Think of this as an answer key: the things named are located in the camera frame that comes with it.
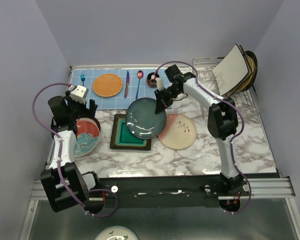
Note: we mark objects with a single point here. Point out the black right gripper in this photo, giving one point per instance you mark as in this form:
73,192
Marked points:
161,103

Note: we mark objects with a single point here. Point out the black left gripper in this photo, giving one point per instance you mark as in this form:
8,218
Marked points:
86,113

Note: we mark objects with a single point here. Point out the red rimmed round plate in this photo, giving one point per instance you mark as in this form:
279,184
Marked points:
98,124

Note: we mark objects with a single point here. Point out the dark teal round plate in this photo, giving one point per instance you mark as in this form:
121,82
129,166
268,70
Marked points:
142,121

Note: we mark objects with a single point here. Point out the white red rimmed plate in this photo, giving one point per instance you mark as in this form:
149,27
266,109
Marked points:
87,138

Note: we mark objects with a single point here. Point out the beige floral round plate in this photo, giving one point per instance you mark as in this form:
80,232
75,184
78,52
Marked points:
179,133

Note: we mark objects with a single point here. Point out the black teal square plate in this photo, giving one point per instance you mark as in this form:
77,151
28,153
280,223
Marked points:
123,139

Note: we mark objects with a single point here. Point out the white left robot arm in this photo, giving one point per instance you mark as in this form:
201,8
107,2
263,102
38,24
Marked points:
62,182

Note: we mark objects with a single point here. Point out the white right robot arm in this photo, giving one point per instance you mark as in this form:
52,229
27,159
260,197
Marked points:
222,120

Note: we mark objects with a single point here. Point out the woven wicker round trivet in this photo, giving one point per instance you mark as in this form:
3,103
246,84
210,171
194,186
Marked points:
107,85

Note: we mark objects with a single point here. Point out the blue grid placemat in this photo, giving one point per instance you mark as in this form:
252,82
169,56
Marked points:
117,102

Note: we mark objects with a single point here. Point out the orange black mug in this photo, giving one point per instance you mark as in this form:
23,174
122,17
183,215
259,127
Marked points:
151,82

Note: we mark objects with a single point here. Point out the blue fork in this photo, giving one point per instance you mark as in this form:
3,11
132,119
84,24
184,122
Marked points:
83,78

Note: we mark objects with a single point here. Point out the iridescent spoon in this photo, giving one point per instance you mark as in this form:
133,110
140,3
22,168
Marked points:
140,75

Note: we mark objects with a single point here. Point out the iridescent knife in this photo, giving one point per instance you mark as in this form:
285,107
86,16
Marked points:
127,83

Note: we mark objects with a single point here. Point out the white square plate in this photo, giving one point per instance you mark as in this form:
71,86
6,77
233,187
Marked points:
230,71

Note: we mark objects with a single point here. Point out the cream square dark-rimmed plate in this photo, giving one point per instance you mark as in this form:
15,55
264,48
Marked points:
234,90

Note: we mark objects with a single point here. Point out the yellow round plate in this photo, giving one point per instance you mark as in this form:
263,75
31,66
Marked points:
245,83

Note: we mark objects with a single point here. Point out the dark olive round plate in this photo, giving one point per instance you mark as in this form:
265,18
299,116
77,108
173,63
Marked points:
249,83

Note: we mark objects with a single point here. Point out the white floral plate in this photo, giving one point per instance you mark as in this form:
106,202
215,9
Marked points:
117,233

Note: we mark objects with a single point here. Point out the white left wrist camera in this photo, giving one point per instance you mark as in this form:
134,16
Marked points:
78,93

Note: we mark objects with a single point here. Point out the wire dish rack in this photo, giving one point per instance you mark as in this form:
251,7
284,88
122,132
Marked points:
247,102

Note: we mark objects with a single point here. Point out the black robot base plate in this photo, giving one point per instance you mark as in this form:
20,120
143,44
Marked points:
210,191

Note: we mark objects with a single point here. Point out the aluminium frame rail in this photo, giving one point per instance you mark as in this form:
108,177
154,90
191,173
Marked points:
262,188

